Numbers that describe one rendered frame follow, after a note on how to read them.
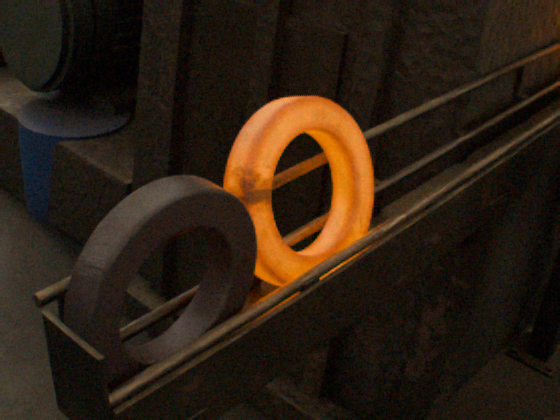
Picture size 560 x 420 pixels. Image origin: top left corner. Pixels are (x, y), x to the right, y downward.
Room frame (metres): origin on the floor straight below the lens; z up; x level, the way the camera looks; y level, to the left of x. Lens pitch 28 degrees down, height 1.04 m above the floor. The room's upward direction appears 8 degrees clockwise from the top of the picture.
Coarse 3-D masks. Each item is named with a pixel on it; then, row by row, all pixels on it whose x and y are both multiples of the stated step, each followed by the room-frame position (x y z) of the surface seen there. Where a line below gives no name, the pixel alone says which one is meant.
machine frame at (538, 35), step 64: (192, 0) 1.39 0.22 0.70; (256, 0) 1.31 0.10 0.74; (320, 0) 1.23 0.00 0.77; (384, 0) 1.12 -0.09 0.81; (448, 0) 1.10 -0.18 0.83; (512, 0) 1.12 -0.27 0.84; (192, 64) 1.39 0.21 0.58; (256, 64) 1.26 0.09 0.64; (320, 64) 1.21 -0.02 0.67; (384, 64) 1.13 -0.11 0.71; (448, 64) 1.09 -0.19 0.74; (192, 128) 1.38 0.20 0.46; (448, 128) 1.07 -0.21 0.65; (320, 192) 1.18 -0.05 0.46; (384, 192) 1.12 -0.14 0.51; (192, 256) 1.36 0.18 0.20; (512, 256) 1.35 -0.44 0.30; (384, 320) 1.10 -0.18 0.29; (512, 320) 1.46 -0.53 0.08; (320, 384) 1.12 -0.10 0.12; (384, 384) 1.08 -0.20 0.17
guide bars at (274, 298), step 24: (552, 120) 1.08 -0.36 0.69; (504, 144) 0.96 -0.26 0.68; (480, 168) 0.89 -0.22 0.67; (432, 192) 0.81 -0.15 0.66; (408, 216) 0.76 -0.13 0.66; (360, 240) 0.70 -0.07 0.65; (336, 264) 0.66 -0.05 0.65; (288, 288) 0.61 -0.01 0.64; (240, 312) 0.57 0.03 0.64; (264, 312) 0.58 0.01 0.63; (216, 336) 0.54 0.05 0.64; (168, 360) 0.50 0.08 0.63; (120, 384) 0.46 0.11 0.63; (144, 384) 0.47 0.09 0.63
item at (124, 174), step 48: (0, 0) 1.96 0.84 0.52; (48, 0) 1.81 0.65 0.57; (96, 0) 1.86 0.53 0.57; (0, 48) 1.95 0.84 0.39; (48, 48) 1.80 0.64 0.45; (96, 48) 1.85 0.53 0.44; (0, 96) 1.94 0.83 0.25; (96, 96) 1.93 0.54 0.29; (0, 144) 1.87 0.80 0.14; (96, 144) 1.71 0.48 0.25; (96, 192) 1.60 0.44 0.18
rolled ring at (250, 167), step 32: (256, 128) 0.69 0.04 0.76; (288, 128) 0.70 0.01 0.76; (320, 128) 0.73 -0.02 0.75; (352, 128) 0.77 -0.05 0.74; (256, 160) 0.66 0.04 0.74; (352, 160) 0.76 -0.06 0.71; (256, 192) 0.65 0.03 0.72; (352, 192) 0.75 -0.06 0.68; (256, 224) 0.64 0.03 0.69; (352, 224) 0.73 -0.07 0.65; (288, 256) 0.66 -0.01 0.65; (320, 256) 0.69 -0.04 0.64
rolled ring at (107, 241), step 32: (160, 192) 0.53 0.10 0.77; (192, 192) 0.54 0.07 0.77; (224, 192) 0.56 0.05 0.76; (128, 224) 0.50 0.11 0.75; (160, 224) 0.51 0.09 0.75; (192, 224) 0.54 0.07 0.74; (224, 224) 0.57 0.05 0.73; (96, 256) 0.48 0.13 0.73; (128, 256) 0.49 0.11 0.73; (224, 256) 0.58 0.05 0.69; (256, 256) 0.60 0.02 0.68; (96, 288) 0.46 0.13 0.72; (224, 288) 0.58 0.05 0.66; (96, 320) 0.46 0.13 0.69; (192, 320) 0.57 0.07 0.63; (224, 320) 0.57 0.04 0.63; (128, 352) 0.50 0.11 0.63; (160, 352) 0.53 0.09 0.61
